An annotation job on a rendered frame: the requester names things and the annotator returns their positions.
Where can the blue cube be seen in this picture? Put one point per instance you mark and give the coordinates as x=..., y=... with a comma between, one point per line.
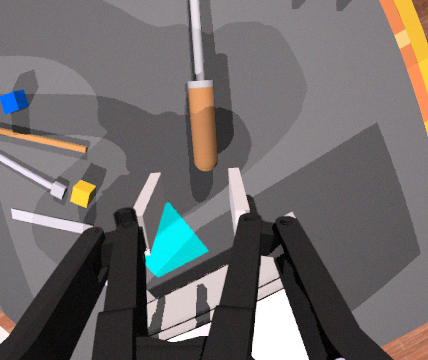
x=14, y=101

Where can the white flat bar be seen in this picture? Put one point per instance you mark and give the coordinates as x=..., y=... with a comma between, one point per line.
x=49, y=221

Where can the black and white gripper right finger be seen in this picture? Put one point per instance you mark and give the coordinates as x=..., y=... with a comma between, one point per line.
x=326, y=325

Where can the yellow cube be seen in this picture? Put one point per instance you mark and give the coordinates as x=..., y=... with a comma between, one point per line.
x=83, y=193

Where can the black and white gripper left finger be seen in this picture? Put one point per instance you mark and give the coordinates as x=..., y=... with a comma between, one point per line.
x=52, y=325

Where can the white combination wrench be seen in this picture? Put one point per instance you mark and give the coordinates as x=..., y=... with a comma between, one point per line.
x=57, y=189

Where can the teal square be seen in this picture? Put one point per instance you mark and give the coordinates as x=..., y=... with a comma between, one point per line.
x=175, y=244

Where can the orange flat bar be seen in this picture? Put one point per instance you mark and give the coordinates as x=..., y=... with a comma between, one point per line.
x=44, y=140

